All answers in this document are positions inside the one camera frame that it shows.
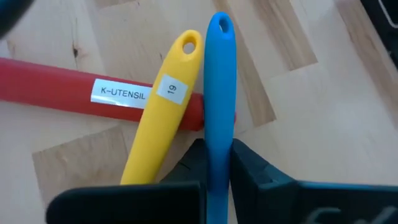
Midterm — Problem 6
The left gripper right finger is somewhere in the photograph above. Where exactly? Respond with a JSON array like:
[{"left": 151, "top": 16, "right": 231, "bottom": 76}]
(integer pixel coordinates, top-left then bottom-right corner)
[{"left": 229, "top": 139, "right": 398, "bottom": 224}]

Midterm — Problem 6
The yellow silicone spoon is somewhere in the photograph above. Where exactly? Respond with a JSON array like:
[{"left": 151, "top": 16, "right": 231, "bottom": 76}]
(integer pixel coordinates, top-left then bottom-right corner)
[{"left": 120, "top": 29, "right": 205, "bottom": 186}]

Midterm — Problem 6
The red slotted spoon steel shaft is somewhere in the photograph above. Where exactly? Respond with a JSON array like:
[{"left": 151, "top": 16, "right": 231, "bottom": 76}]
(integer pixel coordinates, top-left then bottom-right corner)
[{"left": 0, "top": 57, "right": 237, "bottom": 132}]

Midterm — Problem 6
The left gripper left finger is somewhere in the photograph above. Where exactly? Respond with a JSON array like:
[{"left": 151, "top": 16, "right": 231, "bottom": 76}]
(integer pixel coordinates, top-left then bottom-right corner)
[{"left": 45, "top": 139, "right": 208, "bottom": 224}]

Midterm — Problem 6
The blue silicone spoon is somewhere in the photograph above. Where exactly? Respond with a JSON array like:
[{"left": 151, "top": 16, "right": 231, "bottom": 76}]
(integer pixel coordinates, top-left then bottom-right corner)
[{"left": 203, "top": 11, "right": 237, "bottom": 224}]

